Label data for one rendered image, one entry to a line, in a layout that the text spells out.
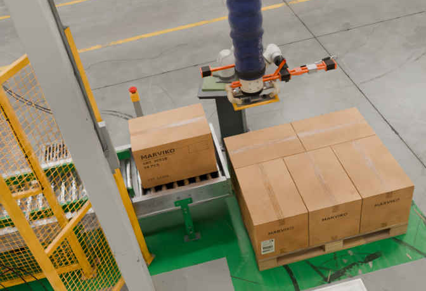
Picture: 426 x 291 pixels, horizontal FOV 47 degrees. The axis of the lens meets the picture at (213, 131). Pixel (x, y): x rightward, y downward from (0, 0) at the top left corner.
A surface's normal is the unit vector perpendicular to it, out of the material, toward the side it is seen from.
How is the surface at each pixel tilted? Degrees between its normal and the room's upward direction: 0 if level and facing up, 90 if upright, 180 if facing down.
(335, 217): 90
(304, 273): 0
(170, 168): 90
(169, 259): 0
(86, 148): 90
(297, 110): 0
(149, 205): 90
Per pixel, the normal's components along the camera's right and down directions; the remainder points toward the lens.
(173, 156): 0.21, 0.60
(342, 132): -0.13, -0.76
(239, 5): -0.24, 0.40
